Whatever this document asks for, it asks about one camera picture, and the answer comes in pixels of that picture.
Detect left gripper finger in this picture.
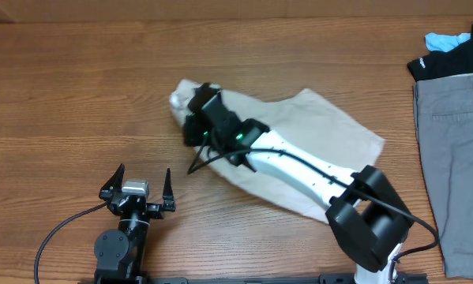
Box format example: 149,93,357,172
100,163,125,192
163,168,174,202

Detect beige shorts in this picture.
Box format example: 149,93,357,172
168,78,386,225

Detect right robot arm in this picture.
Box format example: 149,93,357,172
184,83,413,283

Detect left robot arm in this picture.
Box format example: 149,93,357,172
93,164,176,284

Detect light blue garment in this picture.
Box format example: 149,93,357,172
425,32,471,52

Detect grey shorts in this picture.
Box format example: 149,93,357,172
414,73,473,278

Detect black garment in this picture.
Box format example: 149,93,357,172
407,24,473,81

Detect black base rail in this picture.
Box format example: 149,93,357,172
77,272,430,284

